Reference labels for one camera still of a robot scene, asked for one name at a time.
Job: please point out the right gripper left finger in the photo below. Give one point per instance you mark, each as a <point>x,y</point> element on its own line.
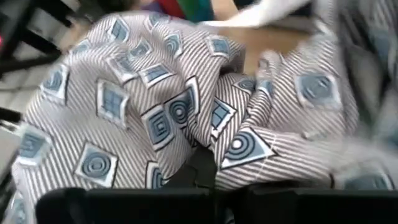
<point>189,177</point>

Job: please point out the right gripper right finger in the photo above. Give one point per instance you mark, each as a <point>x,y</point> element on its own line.
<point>207,171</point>

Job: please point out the grey patterned hospital gown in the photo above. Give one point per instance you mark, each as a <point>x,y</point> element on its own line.
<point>124,93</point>

